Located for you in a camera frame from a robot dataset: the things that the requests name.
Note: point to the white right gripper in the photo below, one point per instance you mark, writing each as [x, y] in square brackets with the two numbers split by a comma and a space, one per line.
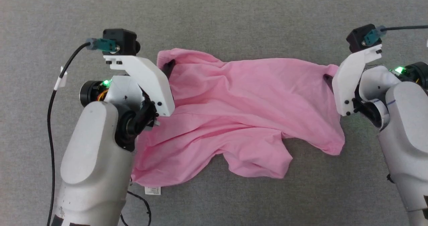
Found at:
[347, 79]

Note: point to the grey fabric sofa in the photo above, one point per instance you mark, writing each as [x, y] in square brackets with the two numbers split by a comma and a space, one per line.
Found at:
[234, 15]

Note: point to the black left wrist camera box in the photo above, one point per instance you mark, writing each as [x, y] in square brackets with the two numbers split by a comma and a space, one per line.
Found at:
[120, 40]

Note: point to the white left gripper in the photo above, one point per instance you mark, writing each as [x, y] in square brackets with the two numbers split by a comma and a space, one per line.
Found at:
[150, 77]

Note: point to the pink t-shirt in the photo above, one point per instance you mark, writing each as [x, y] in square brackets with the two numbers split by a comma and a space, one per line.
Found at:
[240, 109]

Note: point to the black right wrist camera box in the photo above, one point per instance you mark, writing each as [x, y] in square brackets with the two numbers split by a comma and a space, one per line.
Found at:
[357, 38]

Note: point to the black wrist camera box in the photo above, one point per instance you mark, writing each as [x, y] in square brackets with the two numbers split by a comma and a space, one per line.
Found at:
[357, 38]
[120, 40]

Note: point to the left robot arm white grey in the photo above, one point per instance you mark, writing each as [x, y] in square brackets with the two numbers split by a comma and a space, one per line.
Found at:
[90, 159]

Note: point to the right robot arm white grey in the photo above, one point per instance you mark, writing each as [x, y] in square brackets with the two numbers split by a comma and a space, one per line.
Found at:
[404, 125]

